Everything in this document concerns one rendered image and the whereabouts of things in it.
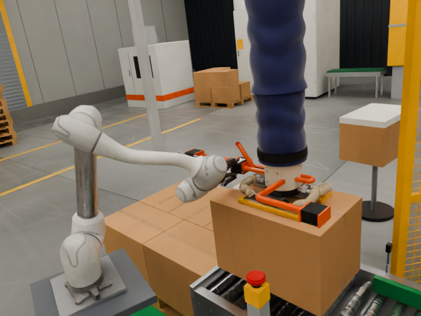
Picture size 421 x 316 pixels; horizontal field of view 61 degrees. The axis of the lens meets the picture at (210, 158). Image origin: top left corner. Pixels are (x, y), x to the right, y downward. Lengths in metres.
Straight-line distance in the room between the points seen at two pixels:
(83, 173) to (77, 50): 11.03
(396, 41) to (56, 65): 9.31
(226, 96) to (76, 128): 7.67
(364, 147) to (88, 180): 2.39
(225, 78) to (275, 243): 7.55
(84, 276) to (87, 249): 0.13
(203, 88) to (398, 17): 4.60
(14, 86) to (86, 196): 9.89
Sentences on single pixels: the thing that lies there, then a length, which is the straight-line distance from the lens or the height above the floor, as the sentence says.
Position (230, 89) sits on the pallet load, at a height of 0.48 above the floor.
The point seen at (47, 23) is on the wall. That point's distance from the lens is 12.34.
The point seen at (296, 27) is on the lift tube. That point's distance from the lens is 1.49.
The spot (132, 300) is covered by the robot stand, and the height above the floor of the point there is 0.75.
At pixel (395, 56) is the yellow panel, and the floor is 0.93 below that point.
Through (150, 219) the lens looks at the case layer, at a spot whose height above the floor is 0.54.
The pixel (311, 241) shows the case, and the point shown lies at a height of 1.04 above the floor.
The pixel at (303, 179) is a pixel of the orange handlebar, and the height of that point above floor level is 1.21.
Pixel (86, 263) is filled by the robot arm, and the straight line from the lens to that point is 1.77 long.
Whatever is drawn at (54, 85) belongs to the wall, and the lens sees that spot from 12.24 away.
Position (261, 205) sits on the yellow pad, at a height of 1.09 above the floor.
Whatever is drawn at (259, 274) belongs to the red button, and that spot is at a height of 1.04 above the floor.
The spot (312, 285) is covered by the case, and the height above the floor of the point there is 0.83.
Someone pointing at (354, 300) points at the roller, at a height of 0.55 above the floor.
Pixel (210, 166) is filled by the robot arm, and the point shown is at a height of 1.36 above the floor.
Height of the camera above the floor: 1.86
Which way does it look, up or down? 19 degrees down
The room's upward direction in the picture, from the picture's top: 7 degrees counter-clockwise
